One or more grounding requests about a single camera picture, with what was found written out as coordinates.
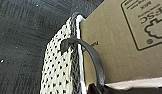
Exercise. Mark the large brown cardboard box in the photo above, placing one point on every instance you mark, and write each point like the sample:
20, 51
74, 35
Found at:
110, 43

